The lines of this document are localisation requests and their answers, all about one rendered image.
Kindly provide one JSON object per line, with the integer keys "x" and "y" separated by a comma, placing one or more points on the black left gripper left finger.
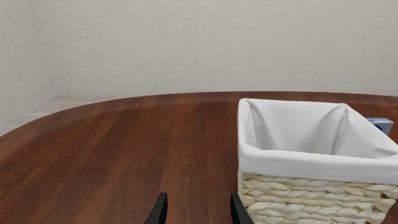
{"x": 160, "y": 212}

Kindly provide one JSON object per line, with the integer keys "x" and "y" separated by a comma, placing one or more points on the pale blue printed box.
{"x": 382, "y": 123}

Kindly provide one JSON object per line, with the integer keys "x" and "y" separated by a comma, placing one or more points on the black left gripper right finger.
{"x": 238, "y": 213}

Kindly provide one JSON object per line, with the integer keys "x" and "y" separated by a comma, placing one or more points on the woven basket with white liner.
{"x": 311, "y": 144}

